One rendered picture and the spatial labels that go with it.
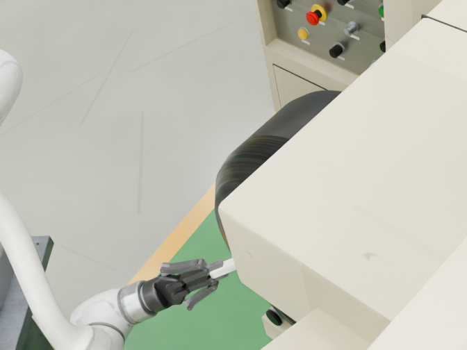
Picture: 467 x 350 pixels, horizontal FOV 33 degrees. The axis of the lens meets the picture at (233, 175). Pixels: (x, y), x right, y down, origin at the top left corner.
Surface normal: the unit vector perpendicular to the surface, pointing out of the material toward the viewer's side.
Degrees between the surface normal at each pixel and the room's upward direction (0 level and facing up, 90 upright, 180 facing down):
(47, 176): 0
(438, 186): 0
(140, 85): 0
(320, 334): 18
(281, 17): 90
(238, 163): 53
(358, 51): 90
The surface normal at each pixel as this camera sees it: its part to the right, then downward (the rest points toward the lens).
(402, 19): -0.69, 0.62
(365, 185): -0.18, -0.65
